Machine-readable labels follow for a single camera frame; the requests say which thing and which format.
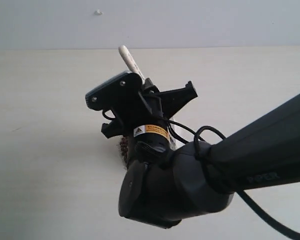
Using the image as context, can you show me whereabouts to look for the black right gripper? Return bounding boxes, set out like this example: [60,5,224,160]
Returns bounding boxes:
[101,78,198,168]

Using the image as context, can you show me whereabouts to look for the wooden paint brush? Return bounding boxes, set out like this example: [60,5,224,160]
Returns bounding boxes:
[118,45,145,81]

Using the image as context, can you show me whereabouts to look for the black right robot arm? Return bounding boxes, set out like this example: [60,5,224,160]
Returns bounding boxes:
[85,73,300,229]

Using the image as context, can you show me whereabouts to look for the brown pellets and white crumbs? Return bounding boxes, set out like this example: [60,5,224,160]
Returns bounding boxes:
[117,135,129,170]

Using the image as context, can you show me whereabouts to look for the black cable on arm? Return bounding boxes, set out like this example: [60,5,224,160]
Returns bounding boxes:
[101,107,300,240]

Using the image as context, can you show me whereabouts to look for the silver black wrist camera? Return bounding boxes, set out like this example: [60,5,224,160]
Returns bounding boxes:
[85,71,143,111]

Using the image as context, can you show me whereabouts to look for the white wall hook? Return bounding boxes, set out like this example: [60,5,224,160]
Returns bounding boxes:
[94,9,103,16]

